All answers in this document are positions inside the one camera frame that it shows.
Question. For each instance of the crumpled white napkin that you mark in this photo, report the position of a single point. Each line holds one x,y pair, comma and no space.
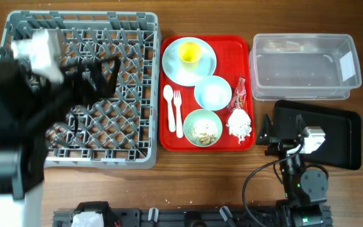
239,124

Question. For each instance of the red snack wrapper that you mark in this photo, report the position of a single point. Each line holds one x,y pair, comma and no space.
239,96

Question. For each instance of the red plastic tray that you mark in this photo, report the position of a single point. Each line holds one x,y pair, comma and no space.
232,63

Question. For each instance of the green bowl with food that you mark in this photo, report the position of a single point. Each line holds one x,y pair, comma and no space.
202,128

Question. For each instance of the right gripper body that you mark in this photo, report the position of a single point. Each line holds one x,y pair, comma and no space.
281,147

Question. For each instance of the white plastic fork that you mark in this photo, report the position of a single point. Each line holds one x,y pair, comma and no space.
177,99

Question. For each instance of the small light blue bowl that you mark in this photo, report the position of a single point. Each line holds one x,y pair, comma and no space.
213,93

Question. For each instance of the clear plastic bin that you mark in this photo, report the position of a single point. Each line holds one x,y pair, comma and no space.
303,66

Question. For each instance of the black plastic tray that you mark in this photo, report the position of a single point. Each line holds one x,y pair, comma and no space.
343,141

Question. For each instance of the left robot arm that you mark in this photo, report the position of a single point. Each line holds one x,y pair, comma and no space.
25,116

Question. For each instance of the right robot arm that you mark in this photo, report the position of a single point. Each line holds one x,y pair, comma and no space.
305,185

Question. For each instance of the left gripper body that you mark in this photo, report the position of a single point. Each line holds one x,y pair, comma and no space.
74,93

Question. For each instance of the yellow plastic cup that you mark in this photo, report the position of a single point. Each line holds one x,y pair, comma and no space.
189,53

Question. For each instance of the white plastic spoon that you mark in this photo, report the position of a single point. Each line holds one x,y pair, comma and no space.
168,96

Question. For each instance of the grey dishwasher rack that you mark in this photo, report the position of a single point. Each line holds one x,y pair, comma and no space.
119,132

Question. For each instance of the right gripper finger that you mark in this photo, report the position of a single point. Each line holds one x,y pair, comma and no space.
300,126
267,133

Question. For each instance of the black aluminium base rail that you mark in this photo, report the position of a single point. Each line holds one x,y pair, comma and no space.
267,215

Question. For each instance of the large light blue plate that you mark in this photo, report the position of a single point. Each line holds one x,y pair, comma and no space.
172,64

